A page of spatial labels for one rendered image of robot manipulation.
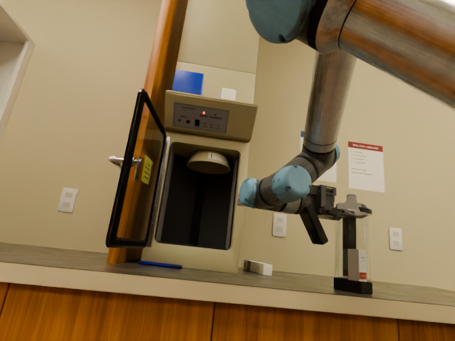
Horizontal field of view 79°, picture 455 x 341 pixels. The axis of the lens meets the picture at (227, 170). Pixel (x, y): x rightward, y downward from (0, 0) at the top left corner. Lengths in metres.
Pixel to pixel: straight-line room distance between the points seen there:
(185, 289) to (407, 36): 0.58
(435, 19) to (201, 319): 0.65
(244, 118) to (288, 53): 0.94
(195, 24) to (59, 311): 1.09
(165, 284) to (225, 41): 0.96
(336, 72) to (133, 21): 1.52
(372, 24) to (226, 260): 0.79
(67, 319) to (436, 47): 0.77
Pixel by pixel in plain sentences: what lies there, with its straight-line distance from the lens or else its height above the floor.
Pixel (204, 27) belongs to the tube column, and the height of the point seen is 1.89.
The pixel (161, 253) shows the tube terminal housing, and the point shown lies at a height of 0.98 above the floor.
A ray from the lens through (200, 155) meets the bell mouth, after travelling 1.05.
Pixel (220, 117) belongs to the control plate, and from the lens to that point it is 0.99.
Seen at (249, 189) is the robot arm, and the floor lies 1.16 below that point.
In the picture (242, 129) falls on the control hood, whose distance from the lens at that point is 1.01.
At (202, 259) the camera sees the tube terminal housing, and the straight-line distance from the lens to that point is 0.96.
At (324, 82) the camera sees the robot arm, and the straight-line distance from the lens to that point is 0.58.
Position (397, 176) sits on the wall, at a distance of 1.83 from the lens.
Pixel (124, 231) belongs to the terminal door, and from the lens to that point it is 0.74.
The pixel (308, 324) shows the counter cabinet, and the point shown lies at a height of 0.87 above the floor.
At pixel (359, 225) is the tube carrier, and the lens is 0.86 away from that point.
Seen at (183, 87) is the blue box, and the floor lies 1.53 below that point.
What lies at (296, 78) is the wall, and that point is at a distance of 1.79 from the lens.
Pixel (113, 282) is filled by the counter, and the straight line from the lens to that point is 0.69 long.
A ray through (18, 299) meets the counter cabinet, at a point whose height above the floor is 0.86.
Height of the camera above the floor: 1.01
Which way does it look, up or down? 16 degrees up
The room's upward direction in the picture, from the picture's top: 6 degrees clockwise
